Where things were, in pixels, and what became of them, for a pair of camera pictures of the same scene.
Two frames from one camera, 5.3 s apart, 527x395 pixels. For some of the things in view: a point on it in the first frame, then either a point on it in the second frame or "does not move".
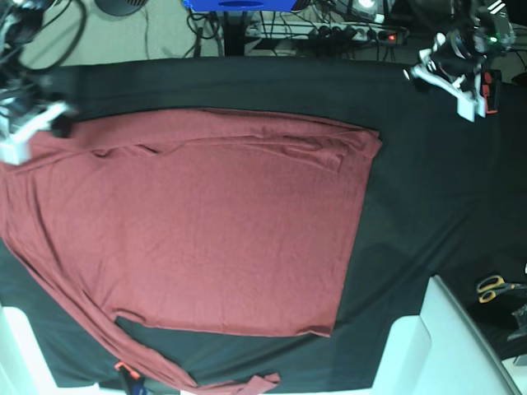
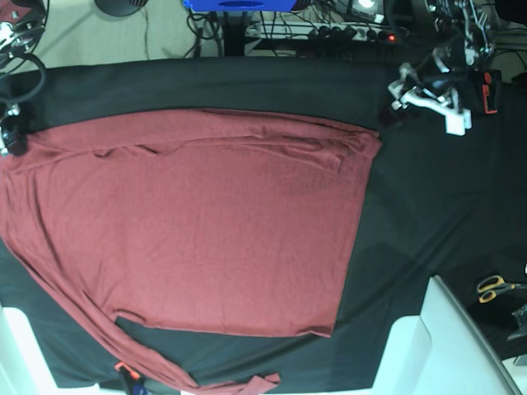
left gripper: [25, 110] → [6, 112]
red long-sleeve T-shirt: [199, 218] does not move
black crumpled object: [521, 316] does not move
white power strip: [326, 30] does not move
